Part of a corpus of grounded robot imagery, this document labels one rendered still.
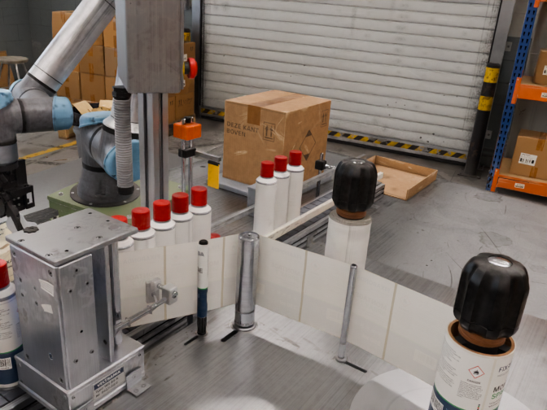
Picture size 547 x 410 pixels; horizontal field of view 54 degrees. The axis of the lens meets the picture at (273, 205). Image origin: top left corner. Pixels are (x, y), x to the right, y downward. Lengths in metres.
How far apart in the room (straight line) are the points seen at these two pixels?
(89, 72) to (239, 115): 3.50
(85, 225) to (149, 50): 0.34
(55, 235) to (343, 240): 0.53
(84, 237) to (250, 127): 1.07
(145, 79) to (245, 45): 4.99
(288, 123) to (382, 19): 3.81
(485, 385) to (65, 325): 0.55
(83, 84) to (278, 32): 2.01
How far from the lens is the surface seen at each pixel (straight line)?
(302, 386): 0.92
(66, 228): 0.80
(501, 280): 0.70
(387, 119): 5.50
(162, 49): 0.98
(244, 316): 1.01
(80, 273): 0.74
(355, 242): 1.05
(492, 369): 0.76
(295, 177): 1.39
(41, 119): 1.27
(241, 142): 1.79
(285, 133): 1.69
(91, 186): 1.51
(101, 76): 5.11
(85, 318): 0.78
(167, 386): 0.91
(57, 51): 1.39
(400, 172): 2.17
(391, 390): 0.92
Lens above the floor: 1.47
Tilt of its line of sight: 22 degrees down
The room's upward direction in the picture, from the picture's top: 4 degrees clockwise
